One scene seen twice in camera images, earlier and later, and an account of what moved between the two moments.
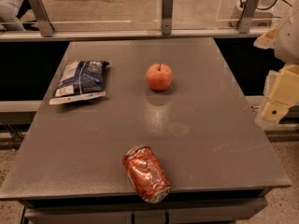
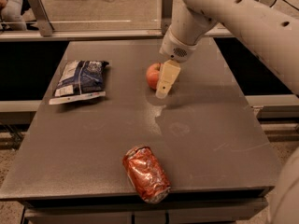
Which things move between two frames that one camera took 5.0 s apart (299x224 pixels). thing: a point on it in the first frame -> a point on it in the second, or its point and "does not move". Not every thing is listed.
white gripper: [288, 39] -> [175, 49]
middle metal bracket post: [166, 19] does not move
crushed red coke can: [147, 173] does not move
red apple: [159, 77] does not move
